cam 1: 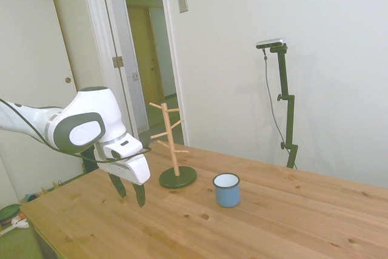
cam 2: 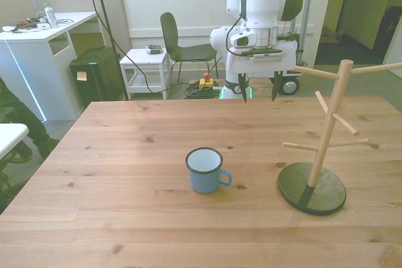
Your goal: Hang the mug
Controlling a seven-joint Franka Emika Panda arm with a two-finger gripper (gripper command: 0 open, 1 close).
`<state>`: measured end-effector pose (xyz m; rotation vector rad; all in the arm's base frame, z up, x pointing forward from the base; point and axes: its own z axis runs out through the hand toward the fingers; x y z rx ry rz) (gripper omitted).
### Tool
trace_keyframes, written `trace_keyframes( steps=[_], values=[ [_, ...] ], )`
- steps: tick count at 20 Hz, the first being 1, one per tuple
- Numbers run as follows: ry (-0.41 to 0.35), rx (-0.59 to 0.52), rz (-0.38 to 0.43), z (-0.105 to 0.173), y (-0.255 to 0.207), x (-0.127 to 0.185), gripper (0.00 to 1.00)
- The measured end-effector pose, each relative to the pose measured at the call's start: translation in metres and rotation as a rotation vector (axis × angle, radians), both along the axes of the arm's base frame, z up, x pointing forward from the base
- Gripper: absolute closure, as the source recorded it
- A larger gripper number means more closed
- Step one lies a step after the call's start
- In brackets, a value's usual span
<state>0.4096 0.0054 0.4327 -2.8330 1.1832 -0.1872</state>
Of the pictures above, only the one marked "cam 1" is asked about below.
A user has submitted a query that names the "white floor object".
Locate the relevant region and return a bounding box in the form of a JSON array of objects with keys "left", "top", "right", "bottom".
[{"left": 10, "top": 215, "right": 30, "bottom": 229}]

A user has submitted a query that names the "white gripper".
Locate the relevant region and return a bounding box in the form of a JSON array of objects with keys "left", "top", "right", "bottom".
[{"left": 98, "top": 153, "right": 152, "bottom": 209}]

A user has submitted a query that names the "wooden hallway door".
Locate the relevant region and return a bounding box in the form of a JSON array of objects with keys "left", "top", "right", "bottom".
[{"left": 127, "top": 5, "right": 165, "bottom": 99}]

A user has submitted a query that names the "blue enamel mug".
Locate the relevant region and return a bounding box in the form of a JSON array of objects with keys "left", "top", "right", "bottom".
[{"left": 212, "top": 173, "right": 241, "bottom": 208}]

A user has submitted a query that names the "grey camera on stand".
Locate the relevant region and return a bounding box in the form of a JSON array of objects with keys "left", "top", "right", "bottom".
[{"left": 256, "top": 38, "right": 286, "bottom": 50}]

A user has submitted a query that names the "teal bowl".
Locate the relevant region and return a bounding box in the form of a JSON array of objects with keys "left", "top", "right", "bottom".
[{"left": 20, "top": 192, "right": 39, "bottom": 204}]

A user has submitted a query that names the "wooden mug tree black base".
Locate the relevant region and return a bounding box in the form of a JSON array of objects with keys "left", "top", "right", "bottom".
[{"left": 149, "top": 102, "right": 198, "bottom": 189}]

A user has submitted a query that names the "green round floor cushion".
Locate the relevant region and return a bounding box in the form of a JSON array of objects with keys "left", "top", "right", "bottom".
[{"left": 0, "top": 203, "right": 22, "bottom": 226}]

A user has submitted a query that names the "white open door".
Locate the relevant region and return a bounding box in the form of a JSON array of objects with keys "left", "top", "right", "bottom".
[{"left": 119, "top": 0, "right": 150, "bottom": 135}]

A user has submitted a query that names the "black jointed camera stand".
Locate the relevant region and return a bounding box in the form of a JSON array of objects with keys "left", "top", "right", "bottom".
[{"left": 269, "top": 43, "right": 299, "bottom": 169}]

